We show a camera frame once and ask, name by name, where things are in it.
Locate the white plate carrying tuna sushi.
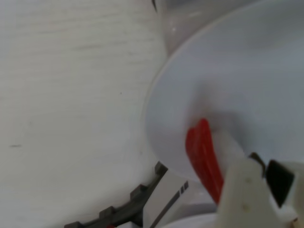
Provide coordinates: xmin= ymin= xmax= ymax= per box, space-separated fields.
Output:
xmin=142 ymin=0 xmax=304 ymax=207

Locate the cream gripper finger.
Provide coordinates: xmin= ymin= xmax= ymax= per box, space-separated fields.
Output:
xmin=265 ymin=159 xmax=304 ymax=222
xmin=217 ymin=156 xmax=293 ymax=228

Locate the red tuna sushi toy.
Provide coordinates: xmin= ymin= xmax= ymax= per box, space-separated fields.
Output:
xmin=185 ymin=118 xmax=225 ymax=206

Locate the grey circular toy rail track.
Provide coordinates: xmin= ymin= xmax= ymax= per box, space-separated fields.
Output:
xmin=64 ymin=161 xmax=169 ymax=228

